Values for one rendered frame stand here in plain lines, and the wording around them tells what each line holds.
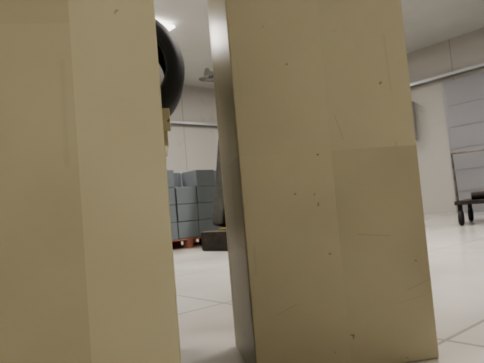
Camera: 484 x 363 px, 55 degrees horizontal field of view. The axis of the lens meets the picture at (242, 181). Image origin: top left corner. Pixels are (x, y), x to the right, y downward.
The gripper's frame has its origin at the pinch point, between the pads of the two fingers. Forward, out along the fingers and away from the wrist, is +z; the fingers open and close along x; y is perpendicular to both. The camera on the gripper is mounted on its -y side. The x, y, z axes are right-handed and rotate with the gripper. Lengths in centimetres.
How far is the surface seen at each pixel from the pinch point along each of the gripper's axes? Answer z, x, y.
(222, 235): -32, -321, -100
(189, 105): -86, -918, 191
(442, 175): -564, -677, -100
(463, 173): -583, -634, -103
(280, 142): -5, 101, -49
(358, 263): -20, 101, -88
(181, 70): 10.6, 15.1, 2.1
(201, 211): -23, -437, -69
